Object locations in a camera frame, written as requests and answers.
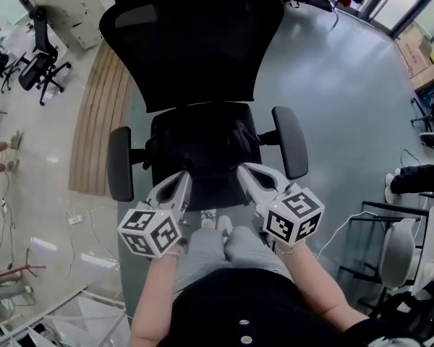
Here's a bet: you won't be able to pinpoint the wooden slatted platform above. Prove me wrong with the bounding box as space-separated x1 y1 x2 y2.
67 41 133 197

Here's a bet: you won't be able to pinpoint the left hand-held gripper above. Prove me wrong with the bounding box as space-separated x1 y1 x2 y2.
117 171 192 260

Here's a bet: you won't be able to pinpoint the black headrest office chair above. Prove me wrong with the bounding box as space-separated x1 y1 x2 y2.
98 0 310 213

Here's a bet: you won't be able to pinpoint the person's right forearm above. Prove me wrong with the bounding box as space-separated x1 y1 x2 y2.
274 244 370 340

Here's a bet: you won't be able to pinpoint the person's black shirt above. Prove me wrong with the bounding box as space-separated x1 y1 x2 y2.
170 267 426 347

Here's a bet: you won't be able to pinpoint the grey shell chair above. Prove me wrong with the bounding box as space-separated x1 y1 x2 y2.
338 200 430 293

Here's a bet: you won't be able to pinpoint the white cable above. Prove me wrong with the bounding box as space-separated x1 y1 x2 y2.
315 210 379 260

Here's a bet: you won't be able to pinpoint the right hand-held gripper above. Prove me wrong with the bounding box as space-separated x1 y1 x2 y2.
237 163 326 252

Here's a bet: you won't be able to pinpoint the grey metal locker cabinet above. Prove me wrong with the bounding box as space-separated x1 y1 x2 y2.
23 0 106 52

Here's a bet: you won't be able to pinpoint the person's left forearm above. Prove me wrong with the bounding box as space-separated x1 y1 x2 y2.
129 253 179 347

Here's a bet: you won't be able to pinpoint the person's right white shoe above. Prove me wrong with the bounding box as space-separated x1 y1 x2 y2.
216 215 234 236

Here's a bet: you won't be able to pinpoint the person's left white shoe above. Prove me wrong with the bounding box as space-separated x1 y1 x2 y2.
200 210 218 230

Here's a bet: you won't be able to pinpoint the black garment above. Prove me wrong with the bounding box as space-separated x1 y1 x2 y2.
144 119 260 192

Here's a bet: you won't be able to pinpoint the thin chain bracelet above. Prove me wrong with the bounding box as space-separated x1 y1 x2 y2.
276 243 305 257

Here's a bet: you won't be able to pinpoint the red metal stand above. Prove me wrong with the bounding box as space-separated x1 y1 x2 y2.
0 264 46 286

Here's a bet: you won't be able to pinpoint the person's light grey jeans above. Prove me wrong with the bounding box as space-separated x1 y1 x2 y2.
175 226 294 296

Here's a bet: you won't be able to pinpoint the glass door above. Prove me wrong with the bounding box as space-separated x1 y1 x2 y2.
357 0 434 40

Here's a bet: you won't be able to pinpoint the white perforated rack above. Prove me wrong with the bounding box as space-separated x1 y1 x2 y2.
0 286 132 347

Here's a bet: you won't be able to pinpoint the stack of cardboard boxes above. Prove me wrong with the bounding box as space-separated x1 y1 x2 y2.
395 22 434 90

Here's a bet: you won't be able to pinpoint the person's white shoe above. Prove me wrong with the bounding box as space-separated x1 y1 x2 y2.
200 210 218 230
216 215 234 236

